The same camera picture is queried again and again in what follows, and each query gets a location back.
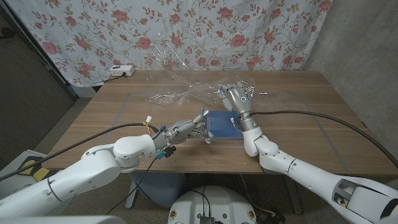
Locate clear cling film sheet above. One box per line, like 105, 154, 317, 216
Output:
136, 30, 280, 110

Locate white robot torso edge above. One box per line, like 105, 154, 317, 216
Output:
0, 214, 126, 224

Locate white pedal board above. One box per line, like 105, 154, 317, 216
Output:
0, 149, 68, 200

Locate dark perforated partition panel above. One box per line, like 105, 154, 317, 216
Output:
0, 6, 78, 169

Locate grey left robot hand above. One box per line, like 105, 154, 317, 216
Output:
154, 110, 215, 153

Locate yellow black foot pedal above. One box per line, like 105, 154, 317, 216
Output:
17, 157, 52, 183

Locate black power strip cable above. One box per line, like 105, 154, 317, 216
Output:
104, 73, 127, 83

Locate blue grey stool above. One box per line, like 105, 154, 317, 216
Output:
129, 172, 187, 208

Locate black floor plug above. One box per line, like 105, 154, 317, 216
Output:
264, 211, 286, 224

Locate blue notebook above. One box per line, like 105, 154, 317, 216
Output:
207, 110, 245, 139

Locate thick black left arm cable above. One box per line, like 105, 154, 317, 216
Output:
0, 123, 161, 182

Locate grey orange handled scissors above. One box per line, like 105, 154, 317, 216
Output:
198, 98, 215, 144

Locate floral rose curtain backdrop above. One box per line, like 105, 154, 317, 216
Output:
6, 0, 333, 88

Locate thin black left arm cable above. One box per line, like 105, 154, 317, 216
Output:
106, 157, 160, 216

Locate white power strip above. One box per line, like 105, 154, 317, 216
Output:
109, 65, 136, 77

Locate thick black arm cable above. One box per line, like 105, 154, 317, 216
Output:
249, 110, 398, 169
0, 123, 161, 182

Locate black cable on robot base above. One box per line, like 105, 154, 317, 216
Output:
190, 185, 213, 217

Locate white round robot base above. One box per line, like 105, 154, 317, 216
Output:
167, 185, 258, 224

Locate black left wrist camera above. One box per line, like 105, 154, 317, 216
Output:
155, 145, 177, 161

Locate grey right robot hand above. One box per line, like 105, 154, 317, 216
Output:
217, 82, 261, 133

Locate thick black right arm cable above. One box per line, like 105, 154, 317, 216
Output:
249, 110, 398, 169

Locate grey table leg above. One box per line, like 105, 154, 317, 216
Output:
285, 182, 304, 215

